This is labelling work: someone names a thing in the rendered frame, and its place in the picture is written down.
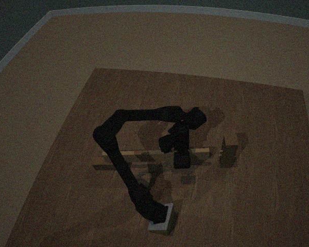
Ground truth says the long wooden rail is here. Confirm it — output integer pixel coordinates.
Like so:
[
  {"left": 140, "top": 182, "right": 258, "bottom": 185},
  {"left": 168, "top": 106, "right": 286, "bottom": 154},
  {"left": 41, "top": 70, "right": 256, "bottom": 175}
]
[{"left": 102, "top": 148, "right": 210, "bottom": 163}]

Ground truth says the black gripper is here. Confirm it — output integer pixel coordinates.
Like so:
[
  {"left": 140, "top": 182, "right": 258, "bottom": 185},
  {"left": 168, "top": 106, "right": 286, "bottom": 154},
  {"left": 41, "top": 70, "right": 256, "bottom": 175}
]
[{"left": 174, "top": 137, "right": 191, "bottom": 169}]

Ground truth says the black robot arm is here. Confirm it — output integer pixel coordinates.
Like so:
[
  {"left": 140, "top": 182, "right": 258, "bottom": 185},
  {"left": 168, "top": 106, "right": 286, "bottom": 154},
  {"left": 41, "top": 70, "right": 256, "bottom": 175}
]
[{"left": 93, "top": 106, "right": 207, "bottom": 224}]

